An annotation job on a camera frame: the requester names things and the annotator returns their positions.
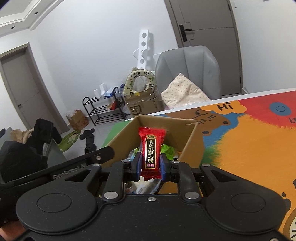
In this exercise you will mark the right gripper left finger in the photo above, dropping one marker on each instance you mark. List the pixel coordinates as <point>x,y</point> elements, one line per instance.
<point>116,176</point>

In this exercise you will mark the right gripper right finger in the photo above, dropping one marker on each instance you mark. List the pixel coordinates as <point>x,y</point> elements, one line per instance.
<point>181,174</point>

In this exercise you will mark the red candy bar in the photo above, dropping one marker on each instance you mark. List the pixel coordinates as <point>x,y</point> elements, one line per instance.
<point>152,139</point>

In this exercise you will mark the green snack packet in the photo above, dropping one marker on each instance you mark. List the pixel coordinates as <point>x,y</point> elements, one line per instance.
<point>171,153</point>

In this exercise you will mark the brown cardboard box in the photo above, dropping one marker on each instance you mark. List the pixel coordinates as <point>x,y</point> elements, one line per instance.
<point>181,134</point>

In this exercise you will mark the black shoe rack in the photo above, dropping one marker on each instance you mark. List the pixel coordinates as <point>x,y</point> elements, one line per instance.
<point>104,110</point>

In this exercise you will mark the cardboard box on floor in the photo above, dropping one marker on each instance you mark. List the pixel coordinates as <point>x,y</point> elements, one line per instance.
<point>144,102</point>

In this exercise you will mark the dotted beige cushion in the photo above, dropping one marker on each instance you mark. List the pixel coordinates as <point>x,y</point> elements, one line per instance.
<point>182,92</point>

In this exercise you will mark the panda neck pillow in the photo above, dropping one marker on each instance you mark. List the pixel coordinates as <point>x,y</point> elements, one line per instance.
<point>139,80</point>

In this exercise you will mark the colourful cartoon table mat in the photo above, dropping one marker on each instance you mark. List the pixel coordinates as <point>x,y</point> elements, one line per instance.
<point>246,179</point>

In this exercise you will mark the grey door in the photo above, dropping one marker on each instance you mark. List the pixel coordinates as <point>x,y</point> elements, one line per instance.
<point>26,88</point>
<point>210,23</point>

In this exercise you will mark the grey chair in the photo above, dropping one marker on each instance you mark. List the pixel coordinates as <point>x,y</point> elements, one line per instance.
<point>197,63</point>

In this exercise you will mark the white perforated board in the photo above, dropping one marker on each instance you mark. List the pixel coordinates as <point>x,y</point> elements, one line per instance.
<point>144,54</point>

